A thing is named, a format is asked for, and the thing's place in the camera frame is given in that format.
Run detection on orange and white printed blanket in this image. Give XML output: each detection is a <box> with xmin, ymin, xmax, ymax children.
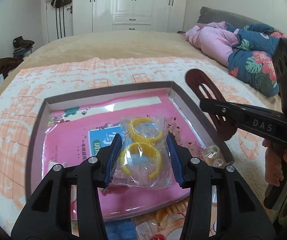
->
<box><xmin>0</xmin><ymin>56</ymin><xmax>287</xmax><ymax>230</ymax></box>

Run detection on yellow bracelets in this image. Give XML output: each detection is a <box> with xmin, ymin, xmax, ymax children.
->
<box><xmin>111</xmin><ymin>115</ymin><xmax>175</xmax><ymax>190</ymax></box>

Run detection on pink quilt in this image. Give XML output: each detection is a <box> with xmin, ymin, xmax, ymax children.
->
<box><xmin>185</xmin><ymin>21</ymin><xmax>240</xmax><ymax>68</ymax></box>

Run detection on grey bed headboard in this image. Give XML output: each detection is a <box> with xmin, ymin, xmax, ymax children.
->
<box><xmin>197</xmin><ymin>7</ymin><xmax>287</xmax><ymax>40</ymax></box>

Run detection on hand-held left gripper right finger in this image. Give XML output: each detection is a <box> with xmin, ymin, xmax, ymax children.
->
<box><xmin>166</xmin><ymin>133</ymin><xmax>276</xmax><ymax>240</ymax></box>

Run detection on shallow cardboard box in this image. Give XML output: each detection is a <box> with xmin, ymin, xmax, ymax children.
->
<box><xmin>25</xmin><ymin>80</ymin><xmax>235</xmax><ymax>220</ymax></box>

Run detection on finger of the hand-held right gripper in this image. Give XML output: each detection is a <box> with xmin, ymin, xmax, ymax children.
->
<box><xmin>200</xmin><ymin>97</ymin><xmax>246</xmax><ymax>130</ymax></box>

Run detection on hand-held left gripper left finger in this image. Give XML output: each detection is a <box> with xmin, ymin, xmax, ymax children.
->
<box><xmin>11</xmin><ymin>133</ymin><xmax>122</xmax><ymax>240</ymax></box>

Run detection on bed with tan sheet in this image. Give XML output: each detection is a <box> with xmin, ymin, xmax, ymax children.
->
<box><xmin>0</xmin><ymin>30</ymin><xmax>287</xmax><ymax>120</ymax></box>

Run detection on blue floral quilt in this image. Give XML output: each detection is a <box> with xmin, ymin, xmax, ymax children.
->
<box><xmin>225</xmin><ymin>23</ymin><xmax>287</xmax><ymax>97</ymax></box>

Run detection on brown garment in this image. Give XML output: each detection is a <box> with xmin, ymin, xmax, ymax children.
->
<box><xmin>0</xmin><ymin>57</ymin><xmax>24</xmax><ymax>74</ymax></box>

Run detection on clear bead bracelet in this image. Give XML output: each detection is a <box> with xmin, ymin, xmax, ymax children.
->
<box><xmin>201</xmin><ymin>144</ymin><xmax>225</xmax><ymax>168</ymax></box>

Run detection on pink book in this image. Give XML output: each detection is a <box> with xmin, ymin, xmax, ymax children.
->
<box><xmin>42</xmin><ymin>95</ymin><xmax>206</xmax><ymax>218</ymax></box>

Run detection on white door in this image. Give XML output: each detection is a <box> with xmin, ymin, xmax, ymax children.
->
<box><xmin>41</xmin><ymin>0</ymin><xmax>74</xmax><ymax>44</ymax></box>

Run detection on small blue box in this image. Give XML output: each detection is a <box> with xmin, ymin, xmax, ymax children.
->
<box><xmin>106</xmin><ymin>220</ymin><xmax>136</xmax><ymax>240</ymax></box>

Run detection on orange hair claw clip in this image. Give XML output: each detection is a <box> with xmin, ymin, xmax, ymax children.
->
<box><xmin>156</xmin><ymin>201</ymin><xmax>188</xmax><ymax>230</ymax></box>

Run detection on dark folded clothes pile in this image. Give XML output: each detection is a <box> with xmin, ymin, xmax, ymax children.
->
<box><xmin>13</xmin><ymin>36</ymin><xmax>35</xmax><ymax>49</ymax></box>

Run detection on dark brown oval hair clip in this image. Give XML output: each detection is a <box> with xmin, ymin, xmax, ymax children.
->
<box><xmin>186</xmin><ymin>69</ymin><xmax>237</xmax><ymax>140</ymax></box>

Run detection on white wardrobe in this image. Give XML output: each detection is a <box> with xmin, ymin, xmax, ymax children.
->
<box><xmin>72</xmin><ymin>0</ymin><xmax>190</xmax><ymax>33</ymax></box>

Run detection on person's right hand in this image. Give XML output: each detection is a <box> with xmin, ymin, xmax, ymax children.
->
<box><xmin>262</xmin><ymin>139</ymin><xmax>287</xmax><ymax>187</ymax></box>

